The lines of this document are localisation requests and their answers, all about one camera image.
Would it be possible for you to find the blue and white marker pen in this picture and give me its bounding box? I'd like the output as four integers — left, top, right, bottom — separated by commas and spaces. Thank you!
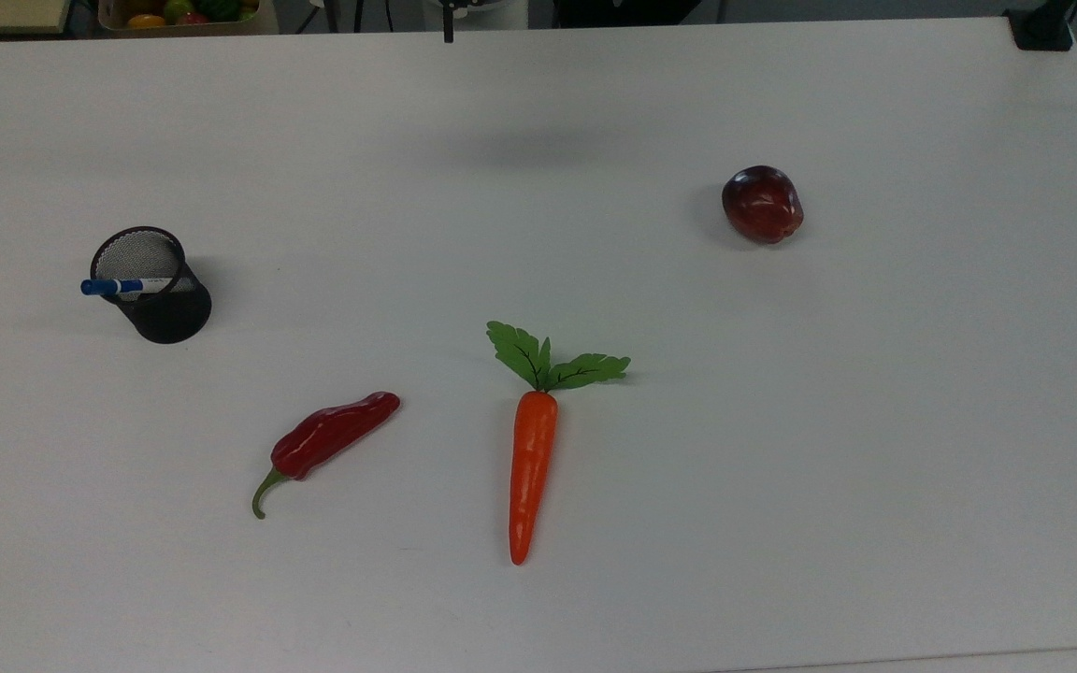
80, 277, 175, 298

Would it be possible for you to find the orange carrot toy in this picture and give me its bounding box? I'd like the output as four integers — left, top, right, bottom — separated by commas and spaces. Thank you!
486, 321, 632, 567

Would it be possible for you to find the black table clamp mount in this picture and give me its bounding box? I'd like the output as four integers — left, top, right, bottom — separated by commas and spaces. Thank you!
1004, 0, 1077, 52

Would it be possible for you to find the red chili pepper toy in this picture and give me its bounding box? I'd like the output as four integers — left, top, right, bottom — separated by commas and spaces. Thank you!
251, 391, 402, 521

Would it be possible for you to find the dark red apple toy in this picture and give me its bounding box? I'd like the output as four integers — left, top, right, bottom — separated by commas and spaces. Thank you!
722, 165, 805, 246

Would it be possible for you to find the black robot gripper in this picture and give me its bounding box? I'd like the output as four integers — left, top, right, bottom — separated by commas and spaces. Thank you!
438, 0, 485, 44

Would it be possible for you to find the black mesh pen holder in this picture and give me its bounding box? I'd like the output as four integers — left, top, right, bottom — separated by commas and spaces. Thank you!
90, 226, 213, 345

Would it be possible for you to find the beige flat board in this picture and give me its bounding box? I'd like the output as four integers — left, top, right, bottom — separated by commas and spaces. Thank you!
0, 0, 72, 36

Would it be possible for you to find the cardboard box of toy fruit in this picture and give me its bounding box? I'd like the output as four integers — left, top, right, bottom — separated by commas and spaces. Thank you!
96, 0, 265, 37

